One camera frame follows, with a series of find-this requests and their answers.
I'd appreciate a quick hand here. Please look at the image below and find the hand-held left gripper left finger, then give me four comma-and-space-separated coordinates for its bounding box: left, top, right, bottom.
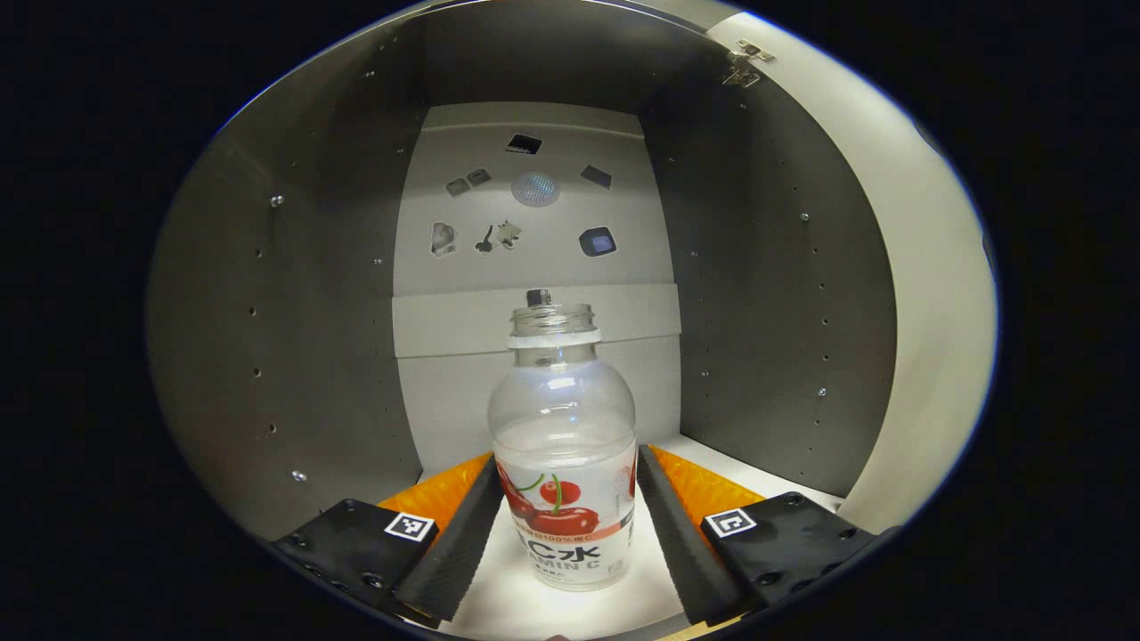
272, 450, 506, 624

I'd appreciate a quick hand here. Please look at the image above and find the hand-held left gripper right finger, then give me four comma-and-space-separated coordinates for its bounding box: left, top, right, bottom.
636, 443, 878, 627

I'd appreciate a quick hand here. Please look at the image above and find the clear plastic bottle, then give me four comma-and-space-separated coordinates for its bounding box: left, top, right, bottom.
487, 303, 639, 593

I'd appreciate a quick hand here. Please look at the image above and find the metal cabinet door hinge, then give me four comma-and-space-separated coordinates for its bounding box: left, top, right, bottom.
721, 38, 776, 88

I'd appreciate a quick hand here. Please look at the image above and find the dark grey cabinet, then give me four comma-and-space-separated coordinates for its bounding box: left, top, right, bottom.
147, 0, 900, 544

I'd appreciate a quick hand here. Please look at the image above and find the white cabinet shelf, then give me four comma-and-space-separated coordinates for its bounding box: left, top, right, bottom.
419, 434, 847, 641

